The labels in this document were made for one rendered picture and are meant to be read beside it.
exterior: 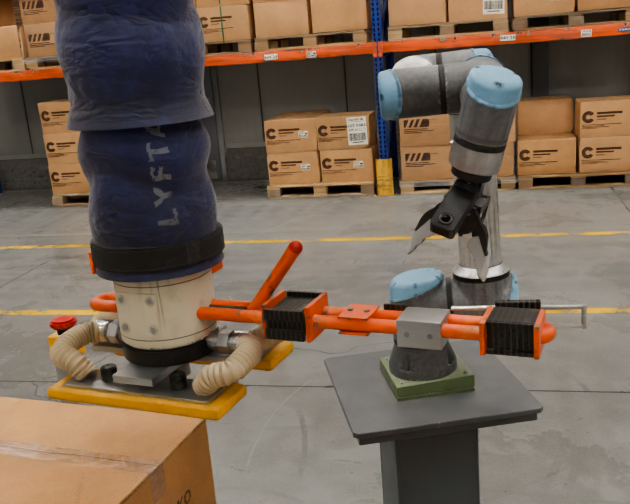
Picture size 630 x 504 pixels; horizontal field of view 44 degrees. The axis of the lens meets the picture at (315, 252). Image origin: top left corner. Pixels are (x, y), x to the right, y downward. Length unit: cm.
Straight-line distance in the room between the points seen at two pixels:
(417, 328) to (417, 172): 729
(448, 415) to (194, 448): 70
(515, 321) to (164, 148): 59
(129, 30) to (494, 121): 59
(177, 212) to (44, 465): 63
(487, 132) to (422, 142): 706
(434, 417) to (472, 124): 95
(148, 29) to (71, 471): 85
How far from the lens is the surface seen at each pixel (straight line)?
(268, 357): 142
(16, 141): 1157
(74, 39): 126
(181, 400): 130
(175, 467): 163
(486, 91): 131
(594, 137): 850
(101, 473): 159
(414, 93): 143
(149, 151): 124
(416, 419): 206
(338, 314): 126
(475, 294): 209
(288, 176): 876
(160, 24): 124
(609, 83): 977
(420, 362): 215
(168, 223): 126
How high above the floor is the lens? 171
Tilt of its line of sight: 15 degrees down
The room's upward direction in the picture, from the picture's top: 5 degrees counter-clockwise
